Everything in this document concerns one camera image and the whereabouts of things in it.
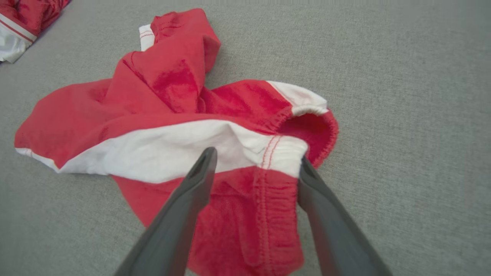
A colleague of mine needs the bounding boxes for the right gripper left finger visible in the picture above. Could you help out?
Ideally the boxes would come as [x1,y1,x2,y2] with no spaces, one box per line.
[114,147,218,276]

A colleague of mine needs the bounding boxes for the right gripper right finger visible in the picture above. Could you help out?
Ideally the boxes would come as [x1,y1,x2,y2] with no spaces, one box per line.
[297,155,392,276]

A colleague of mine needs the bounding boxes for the red white-striped shorts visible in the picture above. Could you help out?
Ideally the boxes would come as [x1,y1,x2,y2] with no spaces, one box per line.
[14,8,340,276]

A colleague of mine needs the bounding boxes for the red numbered jersey white sleeves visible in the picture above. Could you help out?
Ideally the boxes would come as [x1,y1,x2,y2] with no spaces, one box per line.
[0,0,72,64]

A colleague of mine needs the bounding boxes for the grey fabric sofa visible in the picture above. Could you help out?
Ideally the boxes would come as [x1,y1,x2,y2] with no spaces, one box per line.
[0,0,491,276]

